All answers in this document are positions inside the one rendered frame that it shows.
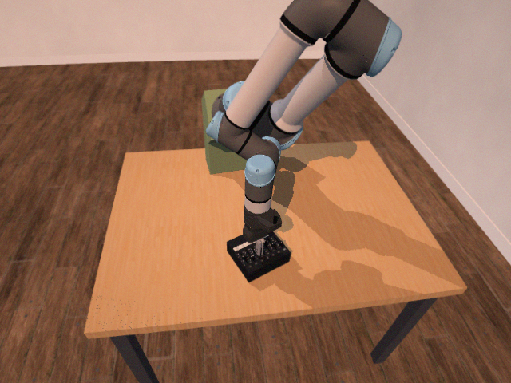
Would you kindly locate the black lighting desk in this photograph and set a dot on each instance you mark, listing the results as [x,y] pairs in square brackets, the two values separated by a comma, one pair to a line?
[252,266]

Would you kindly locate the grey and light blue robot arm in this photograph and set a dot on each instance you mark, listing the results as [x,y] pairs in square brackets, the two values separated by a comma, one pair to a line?
[359,38]

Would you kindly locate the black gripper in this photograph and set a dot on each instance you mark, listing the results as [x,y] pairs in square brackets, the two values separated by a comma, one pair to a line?
[257,216]

